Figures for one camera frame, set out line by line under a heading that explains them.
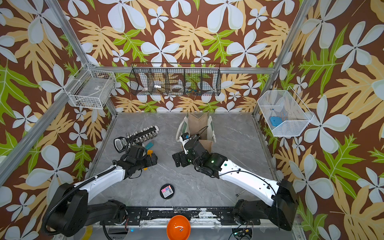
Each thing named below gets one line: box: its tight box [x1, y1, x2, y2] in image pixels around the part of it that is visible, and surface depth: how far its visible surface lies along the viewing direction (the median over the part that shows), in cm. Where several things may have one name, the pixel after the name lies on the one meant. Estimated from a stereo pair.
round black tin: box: [159, 183, 175, 199], surface depth 82 cm
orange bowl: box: [166, 215, 191, 240], surface depth 70 cm
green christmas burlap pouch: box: [175, 112, 217, 154], surface depth 94 cm
